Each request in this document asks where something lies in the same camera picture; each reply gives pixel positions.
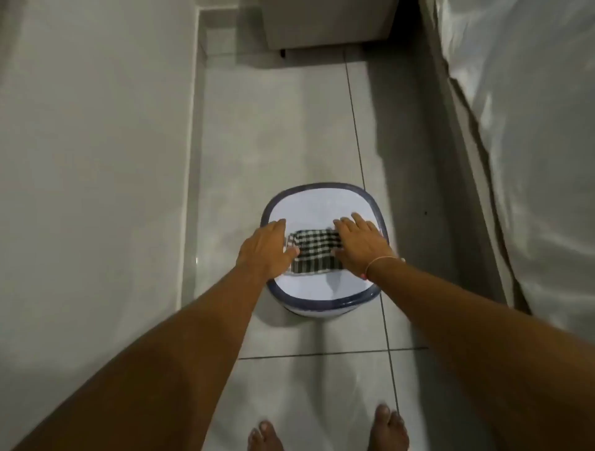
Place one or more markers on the person's left hand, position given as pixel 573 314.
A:
pixel 262 253

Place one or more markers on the person's right hand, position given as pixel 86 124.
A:
pixel 365 253

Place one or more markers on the person's left thumb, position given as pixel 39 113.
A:
pixel 290 256

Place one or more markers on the person's right thumb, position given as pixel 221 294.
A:
pixel 338 253

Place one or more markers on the black white checkered cloth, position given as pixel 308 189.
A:
pixel 316 253

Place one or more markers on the person's left forearm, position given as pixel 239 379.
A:
pixel 176 362

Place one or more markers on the person's right forearm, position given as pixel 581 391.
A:
pixel 488 353

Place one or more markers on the white blue-rimmed laundry basket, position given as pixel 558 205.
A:
pixel 316 204

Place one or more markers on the person's right foot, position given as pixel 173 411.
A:
pixel 388 430

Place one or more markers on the person's foot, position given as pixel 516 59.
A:
pixel 264 439
pixel 388 430

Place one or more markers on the person's left foot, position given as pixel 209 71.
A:
pixel 264 439

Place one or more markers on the white bed sheet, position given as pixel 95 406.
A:
pixel 534 139

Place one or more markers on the grey cabinet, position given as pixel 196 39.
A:
pixel 325 23

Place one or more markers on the grey bed frame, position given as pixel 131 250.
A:
pixel 458 153

